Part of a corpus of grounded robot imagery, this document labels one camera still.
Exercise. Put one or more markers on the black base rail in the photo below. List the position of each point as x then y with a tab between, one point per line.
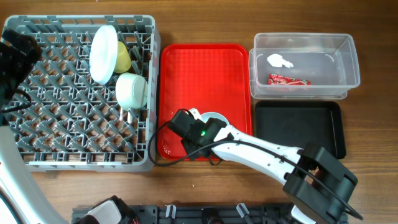
261	214

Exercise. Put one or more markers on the black plastic tray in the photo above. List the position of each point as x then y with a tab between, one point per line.
296	123

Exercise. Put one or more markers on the white napkin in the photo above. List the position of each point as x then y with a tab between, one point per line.
278	61

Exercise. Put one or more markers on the red candy wrapper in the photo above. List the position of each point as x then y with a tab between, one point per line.
275	79

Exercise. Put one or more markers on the red plastic tray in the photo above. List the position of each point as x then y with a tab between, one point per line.
208	77

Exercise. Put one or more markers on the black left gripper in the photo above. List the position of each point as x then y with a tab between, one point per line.
22	65

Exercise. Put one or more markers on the light blue food bowl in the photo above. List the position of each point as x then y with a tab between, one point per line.
206	116

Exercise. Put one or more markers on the grey dishwasher rack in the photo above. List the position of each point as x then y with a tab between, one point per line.
73	122

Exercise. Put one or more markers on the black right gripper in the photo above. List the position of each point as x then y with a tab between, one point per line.
189	149

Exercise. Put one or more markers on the pink plastic fork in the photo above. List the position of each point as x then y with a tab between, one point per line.
121	114

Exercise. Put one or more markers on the yellow plastic cup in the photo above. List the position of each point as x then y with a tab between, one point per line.
123	61

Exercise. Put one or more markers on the white plastic spoon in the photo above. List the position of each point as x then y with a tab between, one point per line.
129	118

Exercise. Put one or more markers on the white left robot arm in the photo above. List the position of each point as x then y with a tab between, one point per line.
29	204

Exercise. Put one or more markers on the clear plastic bin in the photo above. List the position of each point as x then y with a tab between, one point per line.
328	60

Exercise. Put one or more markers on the light blue plate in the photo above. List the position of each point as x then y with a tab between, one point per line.
103	54

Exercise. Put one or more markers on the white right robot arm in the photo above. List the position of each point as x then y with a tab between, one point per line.
318	184

